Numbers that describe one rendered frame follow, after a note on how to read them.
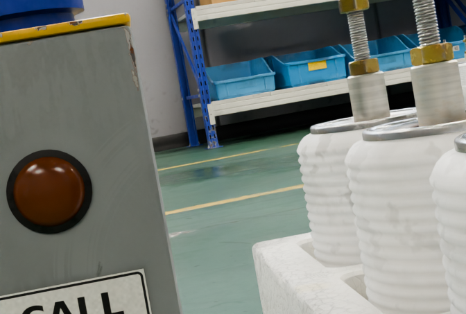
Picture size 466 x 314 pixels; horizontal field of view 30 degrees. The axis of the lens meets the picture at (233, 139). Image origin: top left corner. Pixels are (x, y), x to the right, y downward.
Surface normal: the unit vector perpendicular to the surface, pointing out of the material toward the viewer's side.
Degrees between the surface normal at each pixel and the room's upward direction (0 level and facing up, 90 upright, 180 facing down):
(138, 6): 90
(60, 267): 90
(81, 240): 90
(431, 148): 57
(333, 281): 0
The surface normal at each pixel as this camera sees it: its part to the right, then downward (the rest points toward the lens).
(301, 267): -0.17, -0.98
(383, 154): -0.74, -0.39
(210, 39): 0.23, 0.01
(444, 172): -0.90, -0.38
